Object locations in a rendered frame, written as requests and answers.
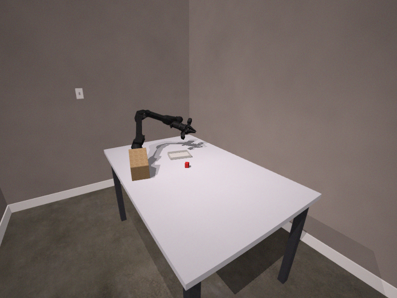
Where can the white tray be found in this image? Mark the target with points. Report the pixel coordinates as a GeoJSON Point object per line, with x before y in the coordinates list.
{"type": "Point", "coordinates": [181, 154]}

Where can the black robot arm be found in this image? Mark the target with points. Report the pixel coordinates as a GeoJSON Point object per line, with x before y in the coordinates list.
{"type": "Point", "coordinates": [168, 120]}

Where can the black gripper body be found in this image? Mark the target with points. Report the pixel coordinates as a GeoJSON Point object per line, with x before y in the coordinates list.
{"type": "Point", "coordinates": [184, 127]}

